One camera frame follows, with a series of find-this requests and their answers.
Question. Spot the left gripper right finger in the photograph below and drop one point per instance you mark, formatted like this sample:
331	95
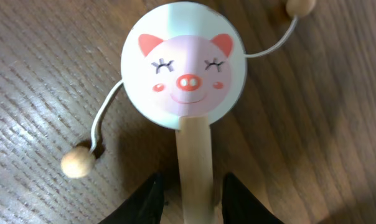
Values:
240	206

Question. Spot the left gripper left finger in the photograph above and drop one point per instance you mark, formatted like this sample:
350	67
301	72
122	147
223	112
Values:
144	206

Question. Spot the pig face rattle drum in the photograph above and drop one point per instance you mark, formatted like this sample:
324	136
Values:
183	66

